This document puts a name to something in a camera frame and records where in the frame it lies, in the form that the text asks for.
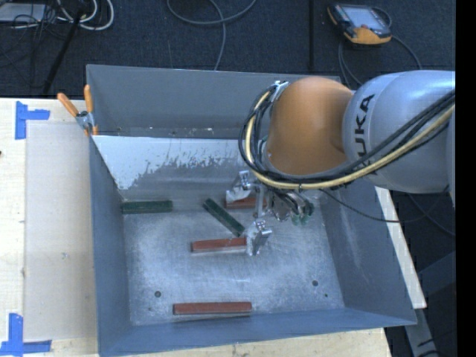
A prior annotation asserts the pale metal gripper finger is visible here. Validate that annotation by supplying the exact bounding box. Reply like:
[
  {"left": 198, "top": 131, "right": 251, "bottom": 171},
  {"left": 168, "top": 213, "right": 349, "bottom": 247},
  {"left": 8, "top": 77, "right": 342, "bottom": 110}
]
[
  {"left": 225, "top": 170, "right": 254, "bottom": 203},
  {"left": 244, "top": 219, "right": 274, "bottom": 257}
]

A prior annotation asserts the grey metal bin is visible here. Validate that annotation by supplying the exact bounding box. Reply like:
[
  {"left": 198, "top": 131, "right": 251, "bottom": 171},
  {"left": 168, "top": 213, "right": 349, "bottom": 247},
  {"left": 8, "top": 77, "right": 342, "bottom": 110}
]
[{"left": 85, "top": 64, "right": 418, "bottom": 357}]

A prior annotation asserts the red-brown flat block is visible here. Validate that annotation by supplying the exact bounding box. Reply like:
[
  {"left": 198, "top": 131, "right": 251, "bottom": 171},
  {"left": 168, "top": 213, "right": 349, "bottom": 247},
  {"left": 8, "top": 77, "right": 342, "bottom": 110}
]
[
  {"left": 224, "top": 196, "right": 267, "bottom": 210},
  {"left": 190, "top": 237, "right": 248, "bottom": 254},
  {"left": 172, "top": 301, "right": 254, "bottom": 316}
]

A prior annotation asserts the dark green flat block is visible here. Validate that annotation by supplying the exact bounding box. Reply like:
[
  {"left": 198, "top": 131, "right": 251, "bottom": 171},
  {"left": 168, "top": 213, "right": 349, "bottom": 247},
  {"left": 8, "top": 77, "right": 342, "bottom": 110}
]
[
  {"left": 120, "top": 199, "right": 174, "bottom": 215},
  {"left": 202, "top": 197, "right": 247, "bottom": 238}
]

